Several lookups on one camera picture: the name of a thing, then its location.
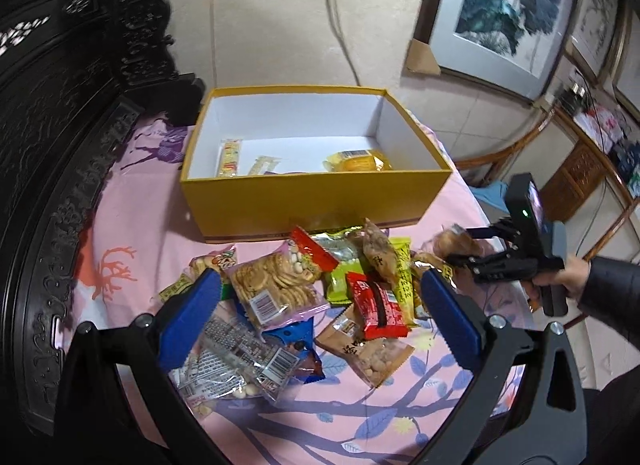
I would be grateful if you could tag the blue snack packet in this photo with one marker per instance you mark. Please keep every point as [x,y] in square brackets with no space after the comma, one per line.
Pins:
[300,345]

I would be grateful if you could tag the clear barcode snack packet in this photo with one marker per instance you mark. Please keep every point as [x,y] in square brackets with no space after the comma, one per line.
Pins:
[235,350]

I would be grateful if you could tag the striped yellow snack packet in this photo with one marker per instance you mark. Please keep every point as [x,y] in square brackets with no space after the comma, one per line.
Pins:
[230,157]

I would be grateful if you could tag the small yellow snack packet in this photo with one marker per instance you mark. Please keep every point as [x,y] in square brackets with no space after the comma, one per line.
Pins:
[175,290]

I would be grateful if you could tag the framed ink drawing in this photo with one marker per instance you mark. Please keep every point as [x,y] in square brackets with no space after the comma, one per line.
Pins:
[597,15]

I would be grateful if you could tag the small cream snack packet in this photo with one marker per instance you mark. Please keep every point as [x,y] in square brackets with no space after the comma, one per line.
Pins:
[262,165]

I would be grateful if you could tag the yellow cake packet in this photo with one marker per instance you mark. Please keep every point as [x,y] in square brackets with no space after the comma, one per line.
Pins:
[357,161]

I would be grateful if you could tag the brown peanut packet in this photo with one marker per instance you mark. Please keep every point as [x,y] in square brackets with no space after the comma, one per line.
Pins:
[360,352]

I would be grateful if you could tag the large framed landscape painting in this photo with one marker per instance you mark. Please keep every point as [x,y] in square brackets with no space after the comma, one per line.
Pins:
[500,10]

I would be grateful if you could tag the person's right forearm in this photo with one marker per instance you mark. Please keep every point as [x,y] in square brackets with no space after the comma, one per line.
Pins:
[615,290]

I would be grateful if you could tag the framed picture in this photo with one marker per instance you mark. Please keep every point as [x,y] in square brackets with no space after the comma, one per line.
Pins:
[630,75]

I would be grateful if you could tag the red-orange nut packet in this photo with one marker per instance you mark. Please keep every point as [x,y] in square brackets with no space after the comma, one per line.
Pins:
[314,251]

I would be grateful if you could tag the golden snack packet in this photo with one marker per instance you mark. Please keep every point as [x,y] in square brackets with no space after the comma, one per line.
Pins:
[424,261]

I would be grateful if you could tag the dark carved wooden headboard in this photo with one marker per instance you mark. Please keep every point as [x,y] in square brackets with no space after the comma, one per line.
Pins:
[50,120]

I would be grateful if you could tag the pink printed bedsheet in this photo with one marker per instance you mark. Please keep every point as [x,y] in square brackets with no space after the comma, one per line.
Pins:
[150,205]

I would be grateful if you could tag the power strip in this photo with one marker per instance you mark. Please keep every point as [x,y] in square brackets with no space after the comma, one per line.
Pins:
[574,92]

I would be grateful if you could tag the yellow cardboard box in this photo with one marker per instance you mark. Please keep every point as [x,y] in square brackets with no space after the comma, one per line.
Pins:
[300,207]

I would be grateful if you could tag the cardboard corner protector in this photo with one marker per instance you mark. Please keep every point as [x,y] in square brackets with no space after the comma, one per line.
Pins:
[422,57]

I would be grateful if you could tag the clear green seed packet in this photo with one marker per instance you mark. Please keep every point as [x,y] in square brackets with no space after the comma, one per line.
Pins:
[342,246]

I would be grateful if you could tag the brown bread packet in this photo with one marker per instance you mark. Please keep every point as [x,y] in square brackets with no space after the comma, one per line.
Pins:
[457,245]

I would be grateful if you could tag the person's right hand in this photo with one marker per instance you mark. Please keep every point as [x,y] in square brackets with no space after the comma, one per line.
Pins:
[575,275]

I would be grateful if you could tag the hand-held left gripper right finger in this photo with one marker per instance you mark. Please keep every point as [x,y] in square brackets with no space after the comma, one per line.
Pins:
[450,317]

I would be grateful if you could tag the cartoon small biscuit packet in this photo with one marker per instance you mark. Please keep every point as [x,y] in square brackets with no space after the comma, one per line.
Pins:
[215,261]

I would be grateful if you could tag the brown pastry packet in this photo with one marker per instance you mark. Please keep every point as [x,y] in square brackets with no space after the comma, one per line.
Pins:
[377,250]

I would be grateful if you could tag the pink round cracker packet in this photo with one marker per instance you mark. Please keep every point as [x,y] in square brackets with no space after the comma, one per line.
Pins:
[272,285]

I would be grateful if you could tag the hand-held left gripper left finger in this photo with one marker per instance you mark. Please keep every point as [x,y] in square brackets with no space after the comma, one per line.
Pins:
[192,317]

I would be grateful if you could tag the green snack packet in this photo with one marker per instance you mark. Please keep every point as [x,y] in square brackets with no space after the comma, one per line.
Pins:
[340,281]

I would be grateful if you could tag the wooden side furniture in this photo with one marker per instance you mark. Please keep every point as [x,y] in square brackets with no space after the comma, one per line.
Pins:
[580,165]

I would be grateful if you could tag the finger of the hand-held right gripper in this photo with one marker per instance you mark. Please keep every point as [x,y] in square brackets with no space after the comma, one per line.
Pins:
[475,262]
[482,233]

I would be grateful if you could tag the dark clothing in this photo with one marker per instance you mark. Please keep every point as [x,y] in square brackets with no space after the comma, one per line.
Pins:
[610,425]

